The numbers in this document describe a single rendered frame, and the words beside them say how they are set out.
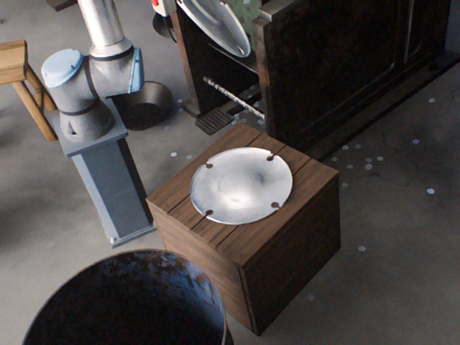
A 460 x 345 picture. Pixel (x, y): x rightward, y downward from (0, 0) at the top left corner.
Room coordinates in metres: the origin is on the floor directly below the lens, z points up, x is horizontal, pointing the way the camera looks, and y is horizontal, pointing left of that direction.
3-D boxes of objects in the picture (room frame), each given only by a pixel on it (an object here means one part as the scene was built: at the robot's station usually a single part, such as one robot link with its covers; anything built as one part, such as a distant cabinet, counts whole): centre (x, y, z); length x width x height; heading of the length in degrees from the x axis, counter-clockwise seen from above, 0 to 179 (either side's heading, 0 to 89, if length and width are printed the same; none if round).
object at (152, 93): (1.98, 0.33, 0.04); 0.30 x 0.30 x 0.07
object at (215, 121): (1.79, -0.18, 0.14); 0.59 x 0.10 x 0.05; 121
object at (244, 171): (1.14, -0.02, 0.35); 0.29 x 0.29 x 0.01
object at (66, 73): (1.41, 0.38, 0.62); 0.13 x 0.12 x 0.14; 88
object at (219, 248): (1.14, -0.02, 0.18); 0.40 x 0.38 x 0.35; 128
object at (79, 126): (1.41, 0.39, 0.50); 0.15 x 0.15 x 0.10
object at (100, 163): (1.41, 0.39, 0.23); 0.19 x 0.19 x 0.45; 15
